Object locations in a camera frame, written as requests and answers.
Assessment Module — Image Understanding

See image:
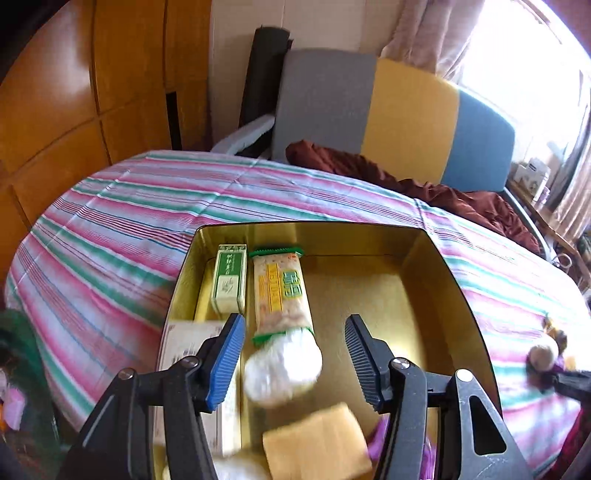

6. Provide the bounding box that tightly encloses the green cloth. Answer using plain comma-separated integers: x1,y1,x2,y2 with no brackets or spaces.
0,308,60,462

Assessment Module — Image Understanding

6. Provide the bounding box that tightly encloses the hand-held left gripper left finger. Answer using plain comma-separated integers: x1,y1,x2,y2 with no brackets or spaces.
69,313,246,480

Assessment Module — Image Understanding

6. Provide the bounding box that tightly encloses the gold tin box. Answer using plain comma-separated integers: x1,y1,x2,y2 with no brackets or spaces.
156,223,505,480

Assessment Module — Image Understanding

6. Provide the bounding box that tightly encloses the white carton box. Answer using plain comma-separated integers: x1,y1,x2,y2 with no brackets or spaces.
156,320,244,459

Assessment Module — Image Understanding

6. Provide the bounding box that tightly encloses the grey yellow blue sofa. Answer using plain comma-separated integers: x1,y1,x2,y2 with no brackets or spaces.
210,48,550,259

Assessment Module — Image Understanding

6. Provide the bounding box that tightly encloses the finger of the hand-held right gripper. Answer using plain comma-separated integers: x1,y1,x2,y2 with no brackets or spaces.
540,368,591,401

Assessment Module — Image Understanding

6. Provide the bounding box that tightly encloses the rice cracker snack packet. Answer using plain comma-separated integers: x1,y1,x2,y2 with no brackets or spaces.
248,246,315,347

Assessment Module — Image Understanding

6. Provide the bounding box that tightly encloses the green tea box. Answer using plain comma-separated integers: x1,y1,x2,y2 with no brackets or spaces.
210,244,248,315

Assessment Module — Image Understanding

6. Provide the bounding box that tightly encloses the purple packet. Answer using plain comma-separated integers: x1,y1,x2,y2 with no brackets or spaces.
368,414,435,472

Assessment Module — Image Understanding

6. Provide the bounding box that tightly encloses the red cloth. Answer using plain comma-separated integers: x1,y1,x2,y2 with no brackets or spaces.
558,404,591,469

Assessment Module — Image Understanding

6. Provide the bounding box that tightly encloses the black rolled mat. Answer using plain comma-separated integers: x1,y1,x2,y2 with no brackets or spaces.
237,27,294,160

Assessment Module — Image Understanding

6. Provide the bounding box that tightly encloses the wooden wardrobe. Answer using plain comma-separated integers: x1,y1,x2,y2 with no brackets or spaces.
0,0,212,245

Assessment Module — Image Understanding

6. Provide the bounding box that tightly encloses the maroon blanket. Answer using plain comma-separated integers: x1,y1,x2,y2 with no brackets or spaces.
285,140,542,256

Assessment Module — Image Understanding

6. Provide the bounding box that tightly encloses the striped bed sheet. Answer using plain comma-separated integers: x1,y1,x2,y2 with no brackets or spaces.
4,150,591,467

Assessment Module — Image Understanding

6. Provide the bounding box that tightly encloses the small plush toy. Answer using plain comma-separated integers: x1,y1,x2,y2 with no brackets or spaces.
527,318,570,374

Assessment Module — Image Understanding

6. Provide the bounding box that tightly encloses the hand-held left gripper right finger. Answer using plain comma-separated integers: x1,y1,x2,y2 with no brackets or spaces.
345,314,532,480

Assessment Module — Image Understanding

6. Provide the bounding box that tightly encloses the beige curtain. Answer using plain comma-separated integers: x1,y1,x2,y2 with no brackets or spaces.
381,0,492,81

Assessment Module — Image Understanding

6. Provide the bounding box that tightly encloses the yellow sponge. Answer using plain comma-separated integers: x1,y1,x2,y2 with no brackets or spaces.
262,401,373,480

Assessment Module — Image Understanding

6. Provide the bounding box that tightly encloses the white box on desk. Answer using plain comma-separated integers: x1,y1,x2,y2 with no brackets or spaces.
514,158,553,204

